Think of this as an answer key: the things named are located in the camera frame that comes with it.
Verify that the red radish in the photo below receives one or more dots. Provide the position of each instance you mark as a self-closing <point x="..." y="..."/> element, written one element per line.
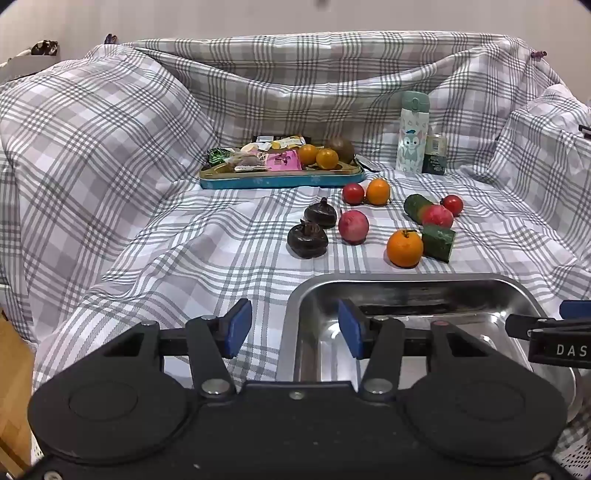
<point x="353" y="227"/>

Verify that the dark green can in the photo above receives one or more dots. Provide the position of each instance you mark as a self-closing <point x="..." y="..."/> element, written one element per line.
<point x="436" y="157"/>

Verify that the large orange with stem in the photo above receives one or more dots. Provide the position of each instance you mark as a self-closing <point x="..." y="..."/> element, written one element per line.
<point x="405" y="249"/>

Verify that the white box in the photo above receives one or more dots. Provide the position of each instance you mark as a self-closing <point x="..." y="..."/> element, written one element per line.
<point x="18" y="67"/>

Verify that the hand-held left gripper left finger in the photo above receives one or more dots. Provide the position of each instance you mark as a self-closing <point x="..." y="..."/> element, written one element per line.
<point x="238" y="327"/>

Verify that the mint cartoon water bottle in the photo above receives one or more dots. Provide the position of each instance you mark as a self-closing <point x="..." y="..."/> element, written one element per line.
<point x="412" y="138"/>

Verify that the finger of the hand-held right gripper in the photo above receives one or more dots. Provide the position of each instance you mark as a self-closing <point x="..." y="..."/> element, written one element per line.
<point x="577" y="309"/>
<point x="519" y="325"/>

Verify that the green cube block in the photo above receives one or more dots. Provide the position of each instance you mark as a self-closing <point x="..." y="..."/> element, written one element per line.
<point x="438" y="242"/>

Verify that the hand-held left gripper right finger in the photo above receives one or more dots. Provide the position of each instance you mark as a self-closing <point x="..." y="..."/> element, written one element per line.
<point x="348" y="330"/>

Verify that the yellow snack packet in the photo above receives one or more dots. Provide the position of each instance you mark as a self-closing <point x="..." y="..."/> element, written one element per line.
<point x="292" y="142"/>

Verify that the black flat object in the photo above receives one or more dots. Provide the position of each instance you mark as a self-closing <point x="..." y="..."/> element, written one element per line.
<point x="585" y="130"/>

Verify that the pink snack packet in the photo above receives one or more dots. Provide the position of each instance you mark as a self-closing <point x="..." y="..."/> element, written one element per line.
<point x="282" y="160"/>

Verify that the dark mangosteen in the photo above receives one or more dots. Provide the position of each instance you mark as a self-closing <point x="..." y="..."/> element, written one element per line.
<point x="321" y="214"/>
<point x="307" y="240"/>

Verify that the brown round fruit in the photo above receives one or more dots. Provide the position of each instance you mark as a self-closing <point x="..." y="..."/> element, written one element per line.
<point x="342" y="148"/>

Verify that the blue tin tray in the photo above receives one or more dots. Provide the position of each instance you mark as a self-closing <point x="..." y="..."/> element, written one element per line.
<point x="277" y="181"/>

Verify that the stainless steel tray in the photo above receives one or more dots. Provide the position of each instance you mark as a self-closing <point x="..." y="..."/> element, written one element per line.
<point x="415" y="300"/>

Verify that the brown patterned object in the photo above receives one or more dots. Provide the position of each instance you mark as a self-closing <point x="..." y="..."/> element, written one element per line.
<point x="45" y="47"/>

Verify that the clear brown snack packet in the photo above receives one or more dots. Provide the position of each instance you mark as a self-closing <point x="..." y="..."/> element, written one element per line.
<point x="247" y="162"/>

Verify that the red tomato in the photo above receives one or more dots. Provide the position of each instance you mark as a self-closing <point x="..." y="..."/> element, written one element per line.
<point x="452" y="205"/>
<point x="354" y="194"/>

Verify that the red apple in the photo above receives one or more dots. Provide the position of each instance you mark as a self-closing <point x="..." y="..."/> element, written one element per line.
<point x="437" y="216"/>

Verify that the cream snack packet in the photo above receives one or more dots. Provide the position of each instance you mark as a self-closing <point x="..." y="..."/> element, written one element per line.
<point x="249" y="148"/>

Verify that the green candy wrapper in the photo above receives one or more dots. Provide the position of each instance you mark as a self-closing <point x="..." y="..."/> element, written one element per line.
<point x="217" y="157"/>

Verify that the long cucumber piece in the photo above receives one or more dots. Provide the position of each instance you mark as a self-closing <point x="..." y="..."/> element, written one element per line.
<point x="415" y="206"/>

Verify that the grey plaid blanket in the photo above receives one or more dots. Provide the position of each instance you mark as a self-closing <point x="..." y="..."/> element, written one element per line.
<point x="184" y="240"/>

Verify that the grey foil packet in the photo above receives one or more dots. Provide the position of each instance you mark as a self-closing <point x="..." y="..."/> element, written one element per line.
<point x="367" y="165"/>

